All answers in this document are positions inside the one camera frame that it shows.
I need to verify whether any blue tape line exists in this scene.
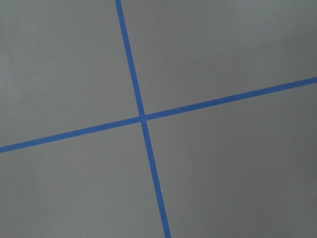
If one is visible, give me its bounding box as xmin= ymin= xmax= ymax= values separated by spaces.
xmin=115 ymin=0 xmax=172 ymax=238

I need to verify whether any blue tape line crossing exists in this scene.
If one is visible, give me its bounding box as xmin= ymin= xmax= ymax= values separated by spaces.
xmin=0 ymin=77 xmax=317 ymax=153

